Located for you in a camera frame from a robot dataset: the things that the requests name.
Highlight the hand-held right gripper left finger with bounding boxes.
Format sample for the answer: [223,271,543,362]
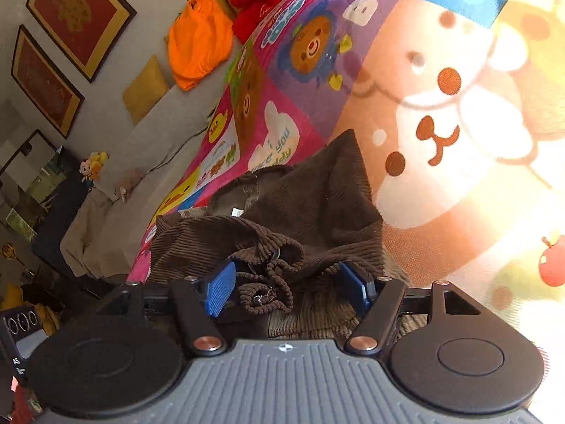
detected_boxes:
[95,260,239,358]

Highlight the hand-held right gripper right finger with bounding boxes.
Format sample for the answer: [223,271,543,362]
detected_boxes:
[339,260,487,356]

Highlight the brown corduroy pants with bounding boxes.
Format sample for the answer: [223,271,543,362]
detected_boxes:
[148,129,413,341]

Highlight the yellow cloth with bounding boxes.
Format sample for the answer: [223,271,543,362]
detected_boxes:
[0,283,61,333]

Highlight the white covered sofa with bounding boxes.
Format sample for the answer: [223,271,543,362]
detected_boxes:
[59,22,266,280]

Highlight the dark cabinet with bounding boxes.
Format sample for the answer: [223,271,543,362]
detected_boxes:
[31,143,95,275]

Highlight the small beige plush toy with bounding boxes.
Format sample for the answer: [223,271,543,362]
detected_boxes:
[114,176,143,202]

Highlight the glass display shelf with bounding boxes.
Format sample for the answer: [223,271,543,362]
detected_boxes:
[0,129,60,242]

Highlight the yellow and pink plush toy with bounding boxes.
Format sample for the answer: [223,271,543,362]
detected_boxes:
[79,151,109,190]

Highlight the colourful printed blanket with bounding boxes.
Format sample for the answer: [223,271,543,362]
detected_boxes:
[128,0,565,411]

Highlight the orange pumpkin plush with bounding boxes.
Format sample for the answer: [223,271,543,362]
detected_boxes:
[167,0,234,93]

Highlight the red gold framed picture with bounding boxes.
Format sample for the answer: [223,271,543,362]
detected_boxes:
[11,25,85,139]
[25,0,137,83]

